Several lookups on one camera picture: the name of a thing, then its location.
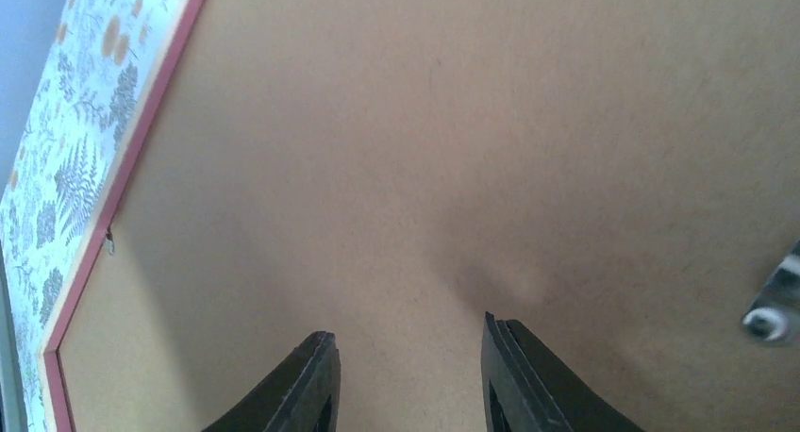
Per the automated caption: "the brown cardboard backing board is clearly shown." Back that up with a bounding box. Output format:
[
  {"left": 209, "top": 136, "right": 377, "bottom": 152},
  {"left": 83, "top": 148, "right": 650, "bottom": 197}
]
[{"left": 60, "top": 0, "right": 799, "bottom": 431}]

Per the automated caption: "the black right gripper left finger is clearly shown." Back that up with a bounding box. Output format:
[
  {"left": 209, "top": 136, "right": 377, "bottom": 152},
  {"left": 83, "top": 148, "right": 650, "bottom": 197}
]
[{"left": 204, "top": 331, "right": 341, "bottom": 432}]

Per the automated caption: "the pink wooden picture frame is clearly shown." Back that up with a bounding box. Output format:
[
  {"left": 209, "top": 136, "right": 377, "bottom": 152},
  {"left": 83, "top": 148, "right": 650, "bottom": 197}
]
[{"left": 38, "top": 0, "right": 205, "bottom": 432}]

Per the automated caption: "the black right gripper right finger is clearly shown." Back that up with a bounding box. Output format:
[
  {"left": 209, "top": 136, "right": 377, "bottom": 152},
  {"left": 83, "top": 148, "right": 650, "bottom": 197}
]
[{"left": 481, "top": 312, "right": 642, "bottom": 432}]

